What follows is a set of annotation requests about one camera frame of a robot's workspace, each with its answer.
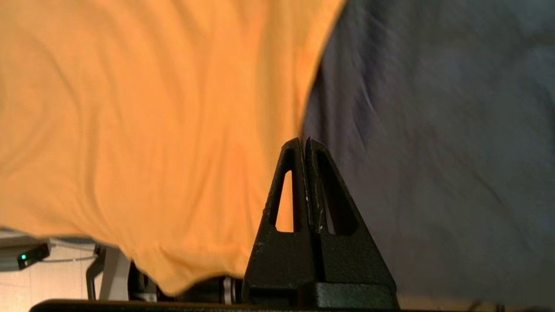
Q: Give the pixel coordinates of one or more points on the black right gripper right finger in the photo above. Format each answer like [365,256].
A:
[347,260]

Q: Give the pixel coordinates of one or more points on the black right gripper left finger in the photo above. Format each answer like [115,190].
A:
[282,260]

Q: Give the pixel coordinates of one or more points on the yellow t-shirt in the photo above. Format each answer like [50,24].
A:
[151,130]

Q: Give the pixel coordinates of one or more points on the dark blue bed sheet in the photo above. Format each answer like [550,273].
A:
[433,130]

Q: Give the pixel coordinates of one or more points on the silver and black robot torso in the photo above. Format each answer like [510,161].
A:
[112,273]

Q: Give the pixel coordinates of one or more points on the grey box with green light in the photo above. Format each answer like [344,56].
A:
[26,255]

